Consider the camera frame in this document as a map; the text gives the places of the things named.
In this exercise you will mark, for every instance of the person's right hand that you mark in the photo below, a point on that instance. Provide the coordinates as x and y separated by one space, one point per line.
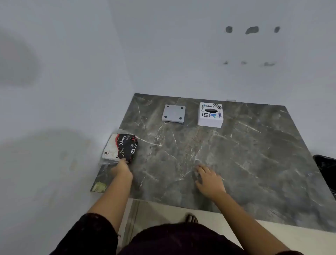
211 184

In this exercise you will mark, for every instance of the person's left hand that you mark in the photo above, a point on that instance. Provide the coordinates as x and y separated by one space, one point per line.
122 170

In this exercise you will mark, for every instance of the Dove tissue plastic packet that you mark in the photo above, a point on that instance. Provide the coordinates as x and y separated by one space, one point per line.
128 147

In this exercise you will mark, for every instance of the white stickered tissue box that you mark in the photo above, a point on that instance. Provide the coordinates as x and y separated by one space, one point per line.
210 122

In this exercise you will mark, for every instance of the grey square box base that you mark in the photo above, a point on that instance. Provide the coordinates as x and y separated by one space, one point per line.
173 113

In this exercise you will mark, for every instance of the person's right forearm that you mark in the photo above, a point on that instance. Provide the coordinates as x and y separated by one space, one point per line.
249 226

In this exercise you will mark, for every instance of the person's left forearm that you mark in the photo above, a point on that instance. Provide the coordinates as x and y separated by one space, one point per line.
111 202

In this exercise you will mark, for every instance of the person's foot in sandal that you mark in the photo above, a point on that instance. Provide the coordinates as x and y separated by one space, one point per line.
191 218

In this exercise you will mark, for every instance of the person's dark maroon top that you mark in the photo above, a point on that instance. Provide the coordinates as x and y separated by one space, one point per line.
170 241

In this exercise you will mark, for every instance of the yellowed corner sticker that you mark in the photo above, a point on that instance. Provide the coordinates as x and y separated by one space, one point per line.
99 187

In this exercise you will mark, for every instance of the trash bin with black liner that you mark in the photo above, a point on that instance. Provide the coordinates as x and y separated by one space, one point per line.
326 168

